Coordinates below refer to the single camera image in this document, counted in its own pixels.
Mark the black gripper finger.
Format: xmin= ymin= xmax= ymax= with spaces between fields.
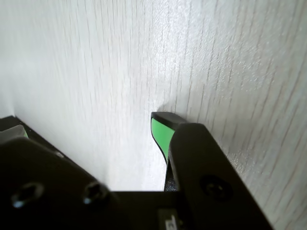
xmin=0 ymin=124 xmax=120 ymax=230
xmin=150 ymin=111 xmax=274 ymax=230

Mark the black box tray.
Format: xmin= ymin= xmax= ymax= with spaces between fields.
xmin=0 ymin=115 xmax=65 ymax=159

